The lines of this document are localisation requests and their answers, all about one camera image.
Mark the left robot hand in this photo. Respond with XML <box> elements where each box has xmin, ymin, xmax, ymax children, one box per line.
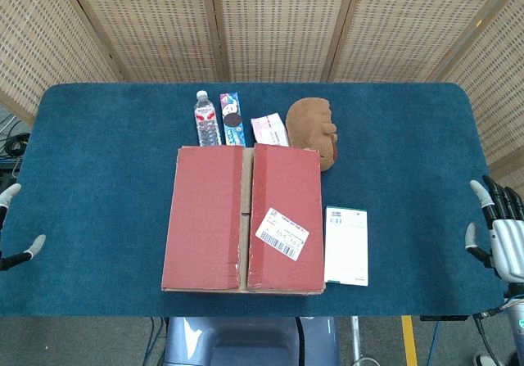
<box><xmin>0</xmin><ymin>183</ymin><xmax>47</xmax><ymax>272</ymax></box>

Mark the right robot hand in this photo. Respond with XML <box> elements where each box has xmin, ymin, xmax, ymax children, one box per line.
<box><xmin>464</xmin><ymin>174</ymin><xmax>524</xmax><ymax>288</ymax></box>

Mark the cardboard box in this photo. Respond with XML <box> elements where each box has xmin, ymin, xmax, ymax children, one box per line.
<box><xmin>160</xmin><ymin>142</ymin><xmax>328</xmax><ymax>297</ymax></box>

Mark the blue table mat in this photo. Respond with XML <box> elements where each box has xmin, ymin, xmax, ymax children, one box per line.
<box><xmin>0</xmin><ymin>81</ymin><xmax>511</xmax><ymax>319</ymax></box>

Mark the white table leg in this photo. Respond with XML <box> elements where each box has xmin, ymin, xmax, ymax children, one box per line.
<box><xmin>350</xmin><ymin>316</ymin><xmax>364</xmax><ymax>363</ymax></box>

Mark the clear plastic water bottle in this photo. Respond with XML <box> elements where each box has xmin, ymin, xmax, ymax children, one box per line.
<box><xmin>192</xmin><ymin>90</ymin><xmax>223</xmax><ymax>147</ymax></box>

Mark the brown plush toy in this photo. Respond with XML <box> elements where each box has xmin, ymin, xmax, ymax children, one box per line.
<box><xmin>285</xmin><ymin>97</ymin><xmax>339</xmax><ymax>173</ymax></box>

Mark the blue cookie box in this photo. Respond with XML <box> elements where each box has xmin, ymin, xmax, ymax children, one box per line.
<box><xmin>219</xmin><ymin>92</ymin><xmax>247</xmax><ymax>147</ymax></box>

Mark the pink snack packet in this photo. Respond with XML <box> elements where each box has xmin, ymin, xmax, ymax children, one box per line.
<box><xmin>250</xmin><ymin>112</ymin><xmax>291</xmax><ymax>147</ymax></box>

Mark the woven bamboo folding screen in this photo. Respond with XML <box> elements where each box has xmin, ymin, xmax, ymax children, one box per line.
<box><xmin>0</xmin><ymin>0</ymin><xmax>524</xmax><ymax>191</ymax></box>

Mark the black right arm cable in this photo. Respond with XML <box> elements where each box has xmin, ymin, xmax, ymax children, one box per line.
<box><xmin>472</xmin><ymin>306</ymin><xmax>511</xmax><ymax>366</ymax></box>

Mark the black bracket under table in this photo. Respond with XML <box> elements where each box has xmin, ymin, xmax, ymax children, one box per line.
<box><xmin>420</xmin><ymin>314</ymin><xmax>468</xmax><ymax>323</ymax></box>

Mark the black floor cable bundle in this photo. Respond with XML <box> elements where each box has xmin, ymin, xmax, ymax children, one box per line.
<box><xmin>0</xmin><ymin>114</ymin><xmax>32</xmax><ymax>158</ymax></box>

